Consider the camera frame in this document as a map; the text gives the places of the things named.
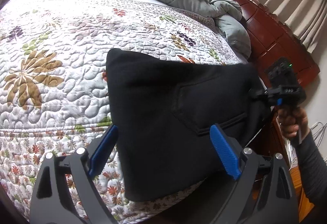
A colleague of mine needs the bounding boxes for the dark red wooden headboard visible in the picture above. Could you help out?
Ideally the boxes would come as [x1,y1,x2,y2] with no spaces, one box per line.
[233,0,320,87]

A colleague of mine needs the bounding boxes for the right forearm grey sleeve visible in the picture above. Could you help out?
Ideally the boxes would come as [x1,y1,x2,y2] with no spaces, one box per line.
[293,131,327,206]

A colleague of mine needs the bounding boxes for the white cables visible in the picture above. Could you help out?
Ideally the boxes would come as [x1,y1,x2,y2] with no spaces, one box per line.
[283,121,327,171]

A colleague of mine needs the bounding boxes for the floral quilted bedspread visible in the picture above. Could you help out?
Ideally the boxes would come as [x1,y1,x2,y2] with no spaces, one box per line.
[1,0,241,219]

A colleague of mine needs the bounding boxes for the wooden nightstand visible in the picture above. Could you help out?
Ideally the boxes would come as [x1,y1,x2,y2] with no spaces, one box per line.
[290,166,314,222]

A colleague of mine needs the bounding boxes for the person's right hand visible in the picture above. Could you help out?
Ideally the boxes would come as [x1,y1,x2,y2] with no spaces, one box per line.
[277,106,310,140]

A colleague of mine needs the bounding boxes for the black pants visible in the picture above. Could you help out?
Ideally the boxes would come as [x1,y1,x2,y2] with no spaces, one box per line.
[106,48,270,202]

